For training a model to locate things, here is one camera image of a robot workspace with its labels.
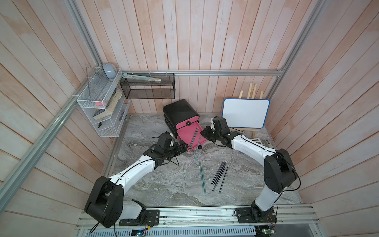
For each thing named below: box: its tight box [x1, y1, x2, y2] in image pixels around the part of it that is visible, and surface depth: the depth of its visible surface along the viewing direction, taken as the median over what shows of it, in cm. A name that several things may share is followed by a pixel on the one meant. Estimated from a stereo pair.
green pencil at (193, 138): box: [188, 127, 199, 151], surface depth 102 cm
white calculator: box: [251, 138, 264, 147], surface depth 106 cm
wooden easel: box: [232, 82, 265, 139], surface depth 92 cm
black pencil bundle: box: [211, 159, 230, 194], surface depth 90 cm
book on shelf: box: [92, 87, 123, 120], surface depth 82 cm
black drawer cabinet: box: [162, 99, 200, 139], surface depth 100 cm
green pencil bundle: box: [198, 162, 207, 197], surface depth 87 cm
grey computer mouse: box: [102, 62, 117, 79], surface depth 84 cm
